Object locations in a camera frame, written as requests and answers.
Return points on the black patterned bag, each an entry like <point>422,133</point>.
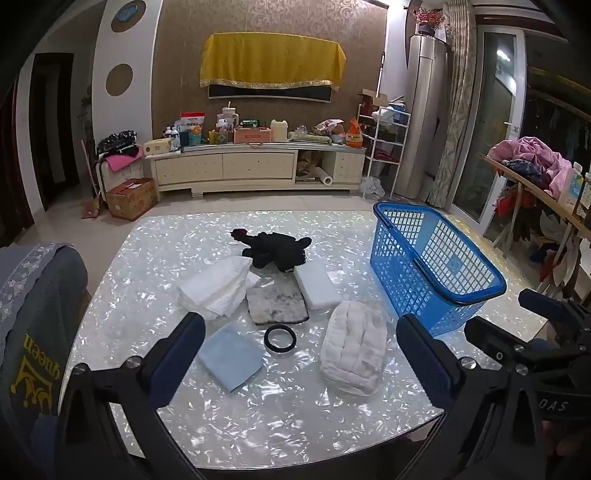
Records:
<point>115,142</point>

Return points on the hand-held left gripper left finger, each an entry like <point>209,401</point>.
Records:
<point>178,360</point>

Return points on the red and white box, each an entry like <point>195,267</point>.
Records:
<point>193,121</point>

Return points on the light blue cloth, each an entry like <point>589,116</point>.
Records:
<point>231,355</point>

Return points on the white paper roll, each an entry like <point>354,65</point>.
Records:
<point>324,177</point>

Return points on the blue plastic basket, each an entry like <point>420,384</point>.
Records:
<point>415,258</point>

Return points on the yellow television cover cloth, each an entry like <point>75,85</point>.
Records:
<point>272,60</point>

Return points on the person's right hand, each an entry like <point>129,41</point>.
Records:
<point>572,441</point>

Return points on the grey fluffy pad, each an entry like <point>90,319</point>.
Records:
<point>277,307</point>

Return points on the brown cardboard box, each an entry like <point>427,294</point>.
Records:
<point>131,198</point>

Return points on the black television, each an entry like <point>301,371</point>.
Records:
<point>277,92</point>

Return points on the vase with red flowers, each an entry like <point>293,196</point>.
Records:
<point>428,21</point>

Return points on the pink storage box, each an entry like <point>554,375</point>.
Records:
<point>251,135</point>

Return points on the chair with grey cover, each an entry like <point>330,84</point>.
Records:
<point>37,323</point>

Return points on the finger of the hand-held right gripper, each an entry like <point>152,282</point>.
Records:
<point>498,344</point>
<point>554,309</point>

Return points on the cream tissue box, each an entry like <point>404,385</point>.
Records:
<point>158,146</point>

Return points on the white plastic jug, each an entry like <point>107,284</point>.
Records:
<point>279,130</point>

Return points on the glass sliding door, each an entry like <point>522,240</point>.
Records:
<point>494,129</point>

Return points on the white tumbler with straw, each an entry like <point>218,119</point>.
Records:
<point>229,117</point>

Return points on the round blue wall panel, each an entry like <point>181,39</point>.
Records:
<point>129,14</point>

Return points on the open cardboard box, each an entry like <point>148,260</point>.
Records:
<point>371,98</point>

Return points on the pile of pink clothes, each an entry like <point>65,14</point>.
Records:
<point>535,152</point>

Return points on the round brown wall panel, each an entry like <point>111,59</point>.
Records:
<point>119,80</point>

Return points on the beige patterned curtain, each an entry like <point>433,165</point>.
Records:
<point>455,115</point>

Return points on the orange bottle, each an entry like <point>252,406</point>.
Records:
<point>353,134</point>

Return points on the white quilted cloth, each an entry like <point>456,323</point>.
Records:
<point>353,346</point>

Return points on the light blue carton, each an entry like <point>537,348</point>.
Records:
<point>572,187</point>

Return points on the white plastic bag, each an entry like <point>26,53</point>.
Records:
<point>371,187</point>

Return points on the black plush toy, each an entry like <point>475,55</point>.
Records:
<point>277,247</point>

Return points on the white foam block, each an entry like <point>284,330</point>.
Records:
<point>318,286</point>

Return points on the dark wooden door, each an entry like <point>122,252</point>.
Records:
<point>53,124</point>

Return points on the white shelf rack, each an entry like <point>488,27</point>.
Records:
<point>385,144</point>

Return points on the wooden rack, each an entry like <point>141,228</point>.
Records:
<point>521,184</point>

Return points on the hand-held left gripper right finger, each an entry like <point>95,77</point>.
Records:
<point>422,360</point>

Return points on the broom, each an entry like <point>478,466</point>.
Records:
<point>91,203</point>

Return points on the pink cloth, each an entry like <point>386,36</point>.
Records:
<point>122,161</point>

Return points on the white tower air conditioner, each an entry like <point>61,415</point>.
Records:
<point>425,115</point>

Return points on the cream television cabinet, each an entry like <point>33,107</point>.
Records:
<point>258,166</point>

